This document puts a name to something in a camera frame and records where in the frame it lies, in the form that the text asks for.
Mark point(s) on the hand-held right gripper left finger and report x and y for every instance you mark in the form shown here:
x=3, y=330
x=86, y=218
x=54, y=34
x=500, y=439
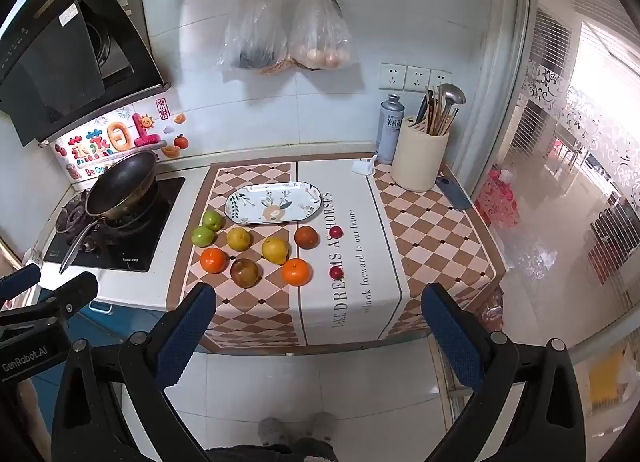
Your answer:
x=185, y=337

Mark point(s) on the bundle of chopsticks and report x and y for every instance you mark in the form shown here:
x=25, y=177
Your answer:
x=437, y=114

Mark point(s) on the yellow lemon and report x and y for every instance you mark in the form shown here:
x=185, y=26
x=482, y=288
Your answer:
x=275, y=251

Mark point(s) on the white wall socket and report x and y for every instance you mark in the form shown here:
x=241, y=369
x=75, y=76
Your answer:
x=391, y=77
x=417, y=78
x=440, y=78

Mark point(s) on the orange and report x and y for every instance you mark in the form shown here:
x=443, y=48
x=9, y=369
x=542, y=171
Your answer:
x=214, y=260
x=296, y=272

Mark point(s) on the green apple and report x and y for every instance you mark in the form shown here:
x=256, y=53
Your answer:
x=212, y=220
x=203, y=236

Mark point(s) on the dark brown round fruit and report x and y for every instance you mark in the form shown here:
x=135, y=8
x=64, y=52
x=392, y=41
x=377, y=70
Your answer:
x=245, y=273

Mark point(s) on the black range hood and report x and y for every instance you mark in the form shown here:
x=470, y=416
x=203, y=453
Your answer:
x=60, y=57

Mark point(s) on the checkered brown table mat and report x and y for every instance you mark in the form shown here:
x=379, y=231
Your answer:
x=425, y=242

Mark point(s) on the plastic bag with dark contents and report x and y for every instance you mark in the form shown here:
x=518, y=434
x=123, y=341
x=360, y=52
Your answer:
x=255, y=37

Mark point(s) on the colourful letter wall sticker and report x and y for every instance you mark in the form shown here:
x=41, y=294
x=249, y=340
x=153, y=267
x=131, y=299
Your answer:
x=120, y=139

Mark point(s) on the red plastic bag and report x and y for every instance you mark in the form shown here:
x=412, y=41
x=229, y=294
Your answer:
x=497, y=199

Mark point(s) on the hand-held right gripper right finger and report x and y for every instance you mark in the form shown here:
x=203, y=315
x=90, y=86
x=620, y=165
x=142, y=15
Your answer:
x=450, y=337

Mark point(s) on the black frying pan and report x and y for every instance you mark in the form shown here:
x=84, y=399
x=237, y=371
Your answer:
x=120, y=187

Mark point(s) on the yellow citrus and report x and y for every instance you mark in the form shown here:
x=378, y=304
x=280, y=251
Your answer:
x=239, y=239

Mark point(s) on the blue smartphone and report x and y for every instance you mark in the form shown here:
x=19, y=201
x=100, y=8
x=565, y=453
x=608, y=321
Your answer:
x=454, y=193

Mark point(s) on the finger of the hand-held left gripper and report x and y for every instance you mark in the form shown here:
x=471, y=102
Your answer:
x=22, y=276
x=75, y=289

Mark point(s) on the white paper tissue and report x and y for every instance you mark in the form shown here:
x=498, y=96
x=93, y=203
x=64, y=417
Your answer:
x=363, y=167

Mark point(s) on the person's dark trousers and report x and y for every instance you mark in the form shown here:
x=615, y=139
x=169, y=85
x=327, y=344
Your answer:
x=270, y=453

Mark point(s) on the reddish brown round fruit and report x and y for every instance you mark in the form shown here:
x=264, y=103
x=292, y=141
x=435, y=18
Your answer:
x=306, y=237

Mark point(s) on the small red cherry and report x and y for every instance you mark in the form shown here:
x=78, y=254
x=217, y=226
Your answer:
x=335, y=231

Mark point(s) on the black gas stove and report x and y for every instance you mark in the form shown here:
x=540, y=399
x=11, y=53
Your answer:
x=145, y=232

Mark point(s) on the white labelled package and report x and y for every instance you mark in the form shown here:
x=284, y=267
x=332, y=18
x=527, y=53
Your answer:
x=389, y=132

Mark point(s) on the steel ladle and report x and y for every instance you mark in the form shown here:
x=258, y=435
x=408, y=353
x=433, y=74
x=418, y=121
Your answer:
x=451, y=94

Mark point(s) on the plastic bag of eggs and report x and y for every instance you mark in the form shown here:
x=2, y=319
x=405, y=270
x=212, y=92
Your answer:
x=320, y=42

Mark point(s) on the cream utensil holder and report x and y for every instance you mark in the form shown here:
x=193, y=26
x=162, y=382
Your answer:
x=417, y=162

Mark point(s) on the red stamp wall sticker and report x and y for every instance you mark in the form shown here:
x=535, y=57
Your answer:
x=163, y=109

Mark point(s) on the floral oval plate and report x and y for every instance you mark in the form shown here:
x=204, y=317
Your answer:
x=275, y=204

